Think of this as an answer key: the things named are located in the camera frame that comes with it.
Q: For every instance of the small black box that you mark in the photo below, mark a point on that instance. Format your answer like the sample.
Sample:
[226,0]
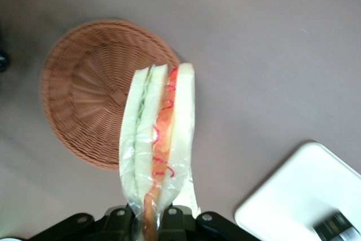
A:
[337,228]

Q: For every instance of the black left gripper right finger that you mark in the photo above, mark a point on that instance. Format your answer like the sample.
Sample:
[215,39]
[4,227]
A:
[180,224]

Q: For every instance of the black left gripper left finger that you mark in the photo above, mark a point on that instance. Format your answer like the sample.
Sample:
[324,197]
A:
[112,224]

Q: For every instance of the round brown wicker basket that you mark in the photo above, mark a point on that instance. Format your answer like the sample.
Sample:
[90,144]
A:
[84,97]

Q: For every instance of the triangle sandwich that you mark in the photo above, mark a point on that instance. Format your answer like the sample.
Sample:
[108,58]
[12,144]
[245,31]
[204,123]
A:
[158,139]

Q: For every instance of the cream plastic tray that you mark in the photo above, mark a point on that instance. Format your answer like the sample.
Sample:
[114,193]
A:
[296,196]

